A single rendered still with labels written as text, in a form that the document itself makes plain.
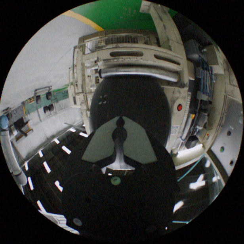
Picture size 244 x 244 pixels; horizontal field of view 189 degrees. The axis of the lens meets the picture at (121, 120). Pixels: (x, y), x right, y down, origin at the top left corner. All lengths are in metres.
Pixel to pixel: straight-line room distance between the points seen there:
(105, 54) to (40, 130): 11.26
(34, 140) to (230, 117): 12.13
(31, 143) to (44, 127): 3.08
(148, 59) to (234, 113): 0.52
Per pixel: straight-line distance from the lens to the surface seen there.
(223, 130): 0.57
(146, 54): 0.31
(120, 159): 0.26
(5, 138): 0.65
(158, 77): 0.33
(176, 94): 0.47
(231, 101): 0.56
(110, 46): 0.32
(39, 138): 11.60
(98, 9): 1.10
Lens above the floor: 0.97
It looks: 25 degrees up
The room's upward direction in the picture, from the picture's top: 177 degrees clockwise
